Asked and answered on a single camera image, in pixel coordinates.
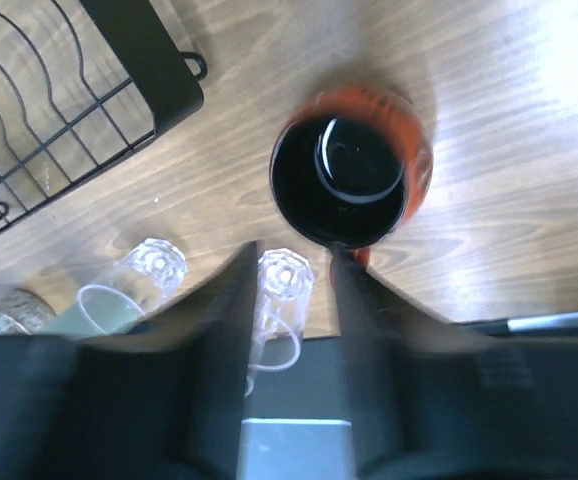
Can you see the short clear glass tumbler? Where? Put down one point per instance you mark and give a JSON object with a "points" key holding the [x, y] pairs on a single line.
{"points": [[24, 312]]}

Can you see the small orange black cup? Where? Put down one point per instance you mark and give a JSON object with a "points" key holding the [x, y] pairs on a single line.
{"points": [[351, 166]]}

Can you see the clear stemless glass right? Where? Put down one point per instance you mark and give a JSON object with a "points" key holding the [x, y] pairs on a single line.
{"points": [[285, 286]]}

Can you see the clear stemless glass back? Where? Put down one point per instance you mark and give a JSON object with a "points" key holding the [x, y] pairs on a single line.
{"points": [[150, 273]]}

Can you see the pale green cup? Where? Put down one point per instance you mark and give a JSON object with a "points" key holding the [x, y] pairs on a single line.
{"points": [[98, 310]]}

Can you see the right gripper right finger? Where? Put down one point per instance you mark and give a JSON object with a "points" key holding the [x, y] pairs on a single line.
{"points": [[429, 399]]}

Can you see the black wire dish rack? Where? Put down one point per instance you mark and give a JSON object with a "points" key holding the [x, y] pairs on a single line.
{"points": [[84, 85]]}

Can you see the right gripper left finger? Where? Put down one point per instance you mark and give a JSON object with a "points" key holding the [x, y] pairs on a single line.
{"points": [[165, 403]]}

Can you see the clear stemless glass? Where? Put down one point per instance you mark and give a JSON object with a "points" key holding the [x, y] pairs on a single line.
{"points": [[150, 273], [285, 286]]}

